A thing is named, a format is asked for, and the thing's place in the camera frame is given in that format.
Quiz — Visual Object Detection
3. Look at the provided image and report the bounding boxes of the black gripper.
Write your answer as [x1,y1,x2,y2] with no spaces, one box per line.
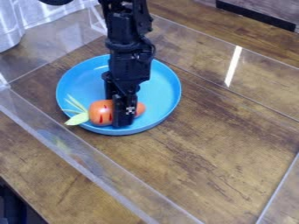
[101,43,154,128]

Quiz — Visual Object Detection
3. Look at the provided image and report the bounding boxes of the orange toy carrot green leaves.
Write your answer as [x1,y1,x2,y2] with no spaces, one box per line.
[62,95,145,127]

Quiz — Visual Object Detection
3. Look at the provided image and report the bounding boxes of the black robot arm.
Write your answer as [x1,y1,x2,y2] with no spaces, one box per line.
[65,0,154,128]

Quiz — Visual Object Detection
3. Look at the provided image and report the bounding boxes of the round blue plastic tray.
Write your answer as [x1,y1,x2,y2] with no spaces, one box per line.
[56,54,182,136]

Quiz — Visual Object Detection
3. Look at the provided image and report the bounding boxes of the clear acrylic front barrier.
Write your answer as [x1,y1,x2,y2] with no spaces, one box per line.
[0,72,201,224]

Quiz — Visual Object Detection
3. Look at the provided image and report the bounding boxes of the white patterned curtain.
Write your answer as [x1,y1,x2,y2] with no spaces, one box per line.
[0,0,98,53]

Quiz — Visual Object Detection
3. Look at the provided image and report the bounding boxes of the clear acrylic corner bracket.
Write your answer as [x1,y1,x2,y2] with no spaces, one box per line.
[88,5,108,35]

